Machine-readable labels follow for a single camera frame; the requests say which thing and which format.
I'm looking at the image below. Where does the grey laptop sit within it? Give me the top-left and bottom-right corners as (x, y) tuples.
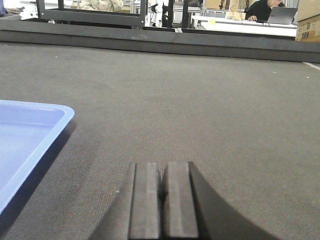
(266, 6), (298, 25)

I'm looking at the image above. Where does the white background table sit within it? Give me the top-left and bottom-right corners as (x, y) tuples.
(191, 15), (297, 38)

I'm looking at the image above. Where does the person in beige jacket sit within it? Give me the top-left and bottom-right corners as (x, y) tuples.
(79, 0), (124, 12)

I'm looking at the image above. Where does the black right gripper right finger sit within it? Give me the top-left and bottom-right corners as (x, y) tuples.
(162, 162), (276, 240)

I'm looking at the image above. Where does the cardboard box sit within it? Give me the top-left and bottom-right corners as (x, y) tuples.
(295, 0), (320, 43)

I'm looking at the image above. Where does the light blue plastic tray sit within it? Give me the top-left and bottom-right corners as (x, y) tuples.
(0, 100), (75, 211)

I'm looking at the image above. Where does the person in black at laptop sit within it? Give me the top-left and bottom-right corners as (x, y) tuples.
(245, 0), (286, 21)

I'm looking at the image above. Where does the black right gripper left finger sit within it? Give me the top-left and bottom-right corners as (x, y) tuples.
(90, 162), (161, 240)

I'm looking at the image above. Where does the black metal frame rack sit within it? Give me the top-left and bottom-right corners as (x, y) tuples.
(36, 0), (174, 29)

